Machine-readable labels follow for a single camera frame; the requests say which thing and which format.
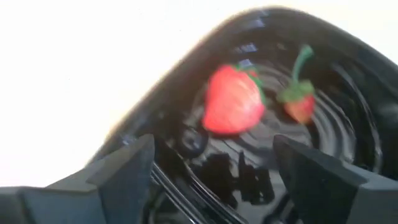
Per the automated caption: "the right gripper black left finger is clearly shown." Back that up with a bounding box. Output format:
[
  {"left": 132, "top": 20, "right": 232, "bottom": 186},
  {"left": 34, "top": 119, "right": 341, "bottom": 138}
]
[{"left": 0, "top": 133, "right": 155, "bottom": 224}]

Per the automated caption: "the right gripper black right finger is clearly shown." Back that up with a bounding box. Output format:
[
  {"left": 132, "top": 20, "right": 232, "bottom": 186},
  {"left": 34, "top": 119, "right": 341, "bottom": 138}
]
[{"left": 272, "top": 133, "right": 398, "bottom": 224}]

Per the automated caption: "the small strawberry with long stem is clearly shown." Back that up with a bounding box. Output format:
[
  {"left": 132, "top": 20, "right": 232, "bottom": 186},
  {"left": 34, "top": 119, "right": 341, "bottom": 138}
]
[{"left": 276, "top": 44, "right": 317, "bottom": 125}]

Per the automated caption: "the dark toy blueberry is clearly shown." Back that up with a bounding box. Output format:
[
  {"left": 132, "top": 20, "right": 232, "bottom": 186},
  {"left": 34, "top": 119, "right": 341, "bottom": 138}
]
[{"left": 176, "top": 124, "right": 210, "bottom": 159}]

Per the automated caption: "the large red toy strawberry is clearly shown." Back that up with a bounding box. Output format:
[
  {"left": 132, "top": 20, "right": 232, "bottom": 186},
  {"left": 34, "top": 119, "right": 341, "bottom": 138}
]
[{"left": 201, "top": 63, "right": 267, "bottom": 135}]

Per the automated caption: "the black oval plastic container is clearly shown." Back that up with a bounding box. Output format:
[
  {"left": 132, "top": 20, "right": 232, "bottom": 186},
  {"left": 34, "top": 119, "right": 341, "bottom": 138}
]
[{"left": 86, "top": 6, "right": 398, "bottom": 224}]

